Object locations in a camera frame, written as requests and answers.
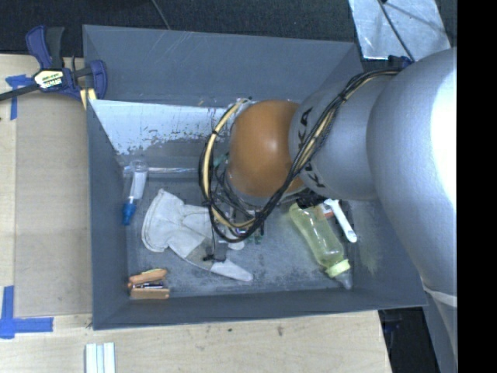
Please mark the white cloth glove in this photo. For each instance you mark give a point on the white cloth glove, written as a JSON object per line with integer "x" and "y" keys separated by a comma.
{"x": 171, "y": 224}

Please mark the orange-brown stapler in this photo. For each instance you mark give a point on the orange-brown stapler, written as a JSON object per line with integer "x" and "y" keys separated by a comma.
{"x": 149, "y": 293}

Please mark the yellow clear plastic bottle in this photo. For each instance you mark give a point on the yellow clear plastic bottle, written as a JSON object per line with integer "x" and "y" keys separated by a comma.
{"x": 318, "y": 235}

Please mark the clear tube with blue tip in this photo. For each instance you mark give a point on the clear tube with blue tip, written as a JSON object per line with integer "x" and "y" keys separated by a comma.
{"x": 136, "y": 185}

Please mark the pale wood board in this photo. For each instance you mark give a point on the pale wood board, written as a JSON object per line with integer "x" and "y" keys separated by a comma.
{"x": 50, "y": 208}

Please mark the grey metal bin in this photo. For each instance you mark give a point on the grey metal bin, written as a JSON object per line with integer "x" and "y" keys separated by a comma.
{"x": 155, "y": 68}

